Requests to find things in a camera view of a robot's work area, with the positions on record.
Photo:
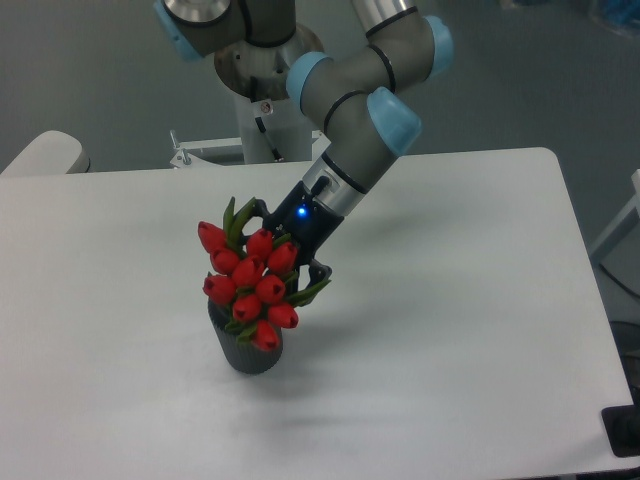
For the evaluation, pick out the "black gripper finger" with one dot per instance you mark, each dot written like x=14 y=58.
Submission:
x=310 y=274
x=256 y=208

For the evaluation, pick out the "black device at table edge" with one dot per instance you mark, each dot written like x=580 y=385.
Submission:
x=622 y=429

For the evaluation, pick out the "white chair armrest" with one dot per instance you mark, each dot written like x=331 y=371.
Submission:
x=51 y=153

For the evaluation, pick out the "blue object top right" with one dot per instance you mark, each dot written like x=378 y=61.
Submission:
x=620 y=16

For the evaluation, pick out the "white metal base frame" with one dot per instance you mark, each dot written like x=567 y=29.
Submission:
x=202 y=153

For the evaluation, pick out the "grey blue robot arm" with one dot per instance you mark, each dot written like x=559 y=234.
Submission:
x=295 y=103

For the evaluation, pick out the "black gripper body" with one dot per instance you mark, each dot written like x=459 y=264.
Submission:
x=302 y=216

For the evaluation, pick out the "white furniture leg right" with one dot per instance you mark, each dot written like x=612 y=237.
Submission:
x=618 y=228

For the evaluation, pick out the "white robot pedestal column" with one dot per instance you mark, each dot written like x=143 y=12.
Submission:
x=271 y=126

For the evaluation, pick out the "red tulip bouquet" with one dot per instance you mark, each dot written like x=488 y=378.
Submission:
x=252 y=276

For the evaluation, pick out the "dark grey ribbed vase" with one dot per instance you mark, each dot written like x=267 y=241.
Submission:
x=243 y=357

